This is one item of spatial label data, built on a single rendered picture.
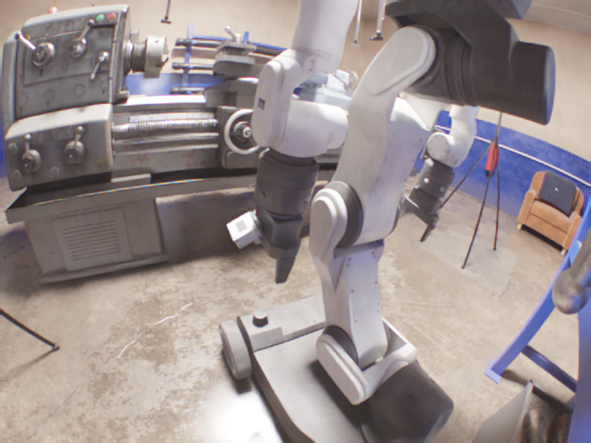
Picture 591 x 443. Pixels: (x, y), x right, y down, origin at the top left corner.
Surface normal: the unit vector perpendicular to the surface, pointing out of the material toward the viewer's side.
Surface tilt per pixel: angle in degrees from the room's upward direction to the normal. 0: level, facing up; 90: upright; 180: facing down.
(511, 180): 90
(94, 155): 90
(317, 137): 102
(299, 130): 97
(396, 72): 90
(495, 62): 113
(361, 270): 60
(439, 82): 127
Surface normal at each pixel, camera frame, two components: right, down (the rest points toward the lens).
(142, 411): 0.11, -0.90
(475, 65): -0.85, 0.46
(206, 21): 0.55, 0.42
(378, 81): -0.87, 0.11
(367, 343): 0.43, -0.32
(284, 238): 0.44, 0.60
